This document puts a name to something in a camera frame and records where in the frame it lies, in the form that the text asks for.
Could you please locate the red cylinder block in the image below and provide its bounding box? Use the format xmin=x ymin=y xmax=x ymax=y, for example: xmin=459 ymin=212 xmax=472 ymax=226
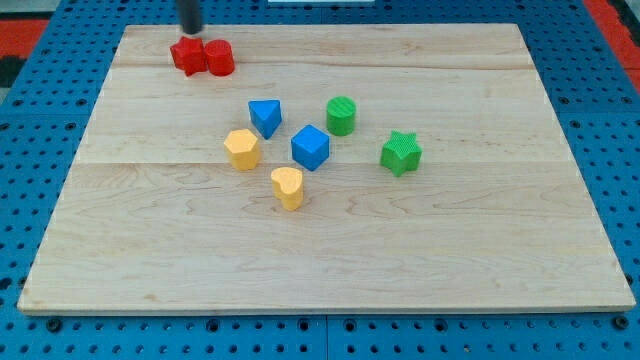
xmin=204 ymin=39 xmax=235 ymax=76

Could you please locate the red star block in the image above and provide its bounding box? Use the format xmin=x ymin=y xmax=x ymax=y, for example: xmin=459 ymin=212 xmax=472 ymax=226
xmin=170 ymin=37 xmax=207 ymax=76

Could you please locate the yellow heart block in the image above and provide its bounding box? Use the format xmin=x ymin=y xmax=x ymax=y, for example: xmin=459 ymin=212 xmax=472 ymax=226
xmin=271 ymin=167 xmax=304 ymax=211

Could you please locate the blue cube block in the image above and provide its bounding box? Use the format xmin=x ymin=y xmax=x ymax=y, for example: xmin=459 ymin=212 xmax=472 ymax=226
xmin=291 ymin=125 xmax=330 ymax=171

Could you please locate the light wooden board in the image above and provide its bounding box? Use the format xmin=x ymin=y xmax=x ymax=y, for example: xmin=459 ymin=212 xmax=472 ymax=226
xmin=18 ymin=23 xmax=635 ymax=316

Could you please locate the green cylinder block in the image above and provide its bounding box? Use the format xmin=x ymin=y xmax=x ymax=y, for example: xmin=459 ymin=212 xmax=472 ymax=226
xmin=326 ymin=96 xmax=356 ymax=136

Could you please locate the yellow hexagonal prism block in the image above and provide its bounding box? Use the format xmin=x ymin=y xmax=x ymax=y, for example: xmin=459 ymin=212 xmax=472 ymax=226
xmin=224 ymin=129 xmax=261 ymax=171

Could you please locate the blue triangular prism block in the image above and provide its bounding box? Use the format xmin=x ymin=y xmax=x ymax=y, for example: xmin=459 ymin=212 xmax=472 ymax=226
xmin=248 ymin=99 xmax=282 ymax=139

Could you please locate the green star block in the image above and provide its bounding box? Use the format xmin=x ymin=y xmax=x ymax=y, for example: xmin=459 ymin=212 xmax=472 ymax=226
xmin=380 ymin=130 xmax=423 ymax=177

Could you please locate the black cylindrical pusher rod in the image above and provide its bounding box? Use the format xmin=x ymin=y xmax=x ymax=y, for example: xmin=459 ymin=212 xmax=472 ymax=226
xmin=175 ymin=0 xmax=203 ymax=35

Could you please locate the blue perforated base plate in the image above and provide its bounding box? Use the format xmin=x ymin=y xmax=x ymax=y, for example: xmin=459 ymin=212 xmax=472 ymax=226
xmin=1 ymin=1 xmax=639 ymax=359

